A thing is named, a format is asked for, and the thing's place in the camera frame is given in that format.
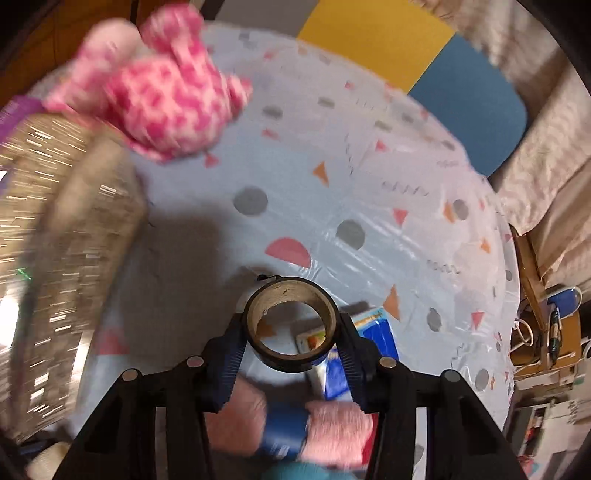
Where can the black tape roll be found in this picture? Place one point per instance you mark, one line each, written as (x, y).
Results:
(288, 355)

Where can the patterned beige curtain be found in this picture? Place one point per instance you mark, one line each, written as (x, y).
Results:
(554, 152)

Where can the pink spotted plush toy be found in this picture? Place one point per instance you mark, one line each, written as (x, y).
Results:
(161, 87)

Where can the ornate metallic tissue box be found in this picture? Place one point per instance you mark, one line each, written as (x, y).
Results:
(60, 258)

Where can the blue folding chair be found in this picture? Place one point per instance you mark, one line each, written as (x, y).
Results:
(563, 302)

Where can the grey yellow blue chair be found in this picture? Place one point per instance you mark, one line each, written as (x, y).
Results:
(415, 50)

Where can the wooden side desk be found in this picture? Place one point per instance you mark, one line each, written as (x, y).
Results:
(531, 277)

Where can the pink and blue plush doll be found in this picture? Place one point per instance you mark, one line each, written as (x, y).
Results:
(332, 429)

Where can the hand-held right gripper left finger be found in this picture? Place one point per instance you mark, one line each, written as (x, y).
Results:
(231, 360)

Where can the blue printed packet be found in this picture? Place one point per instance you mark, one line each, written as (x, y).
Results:
(374, 337)

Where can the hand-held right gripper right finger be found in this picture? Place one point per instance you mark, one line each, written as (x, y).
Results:
(352, 364)

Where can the purple cardboard box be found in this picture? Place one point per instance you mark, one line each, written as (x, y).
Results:
(16, 113)

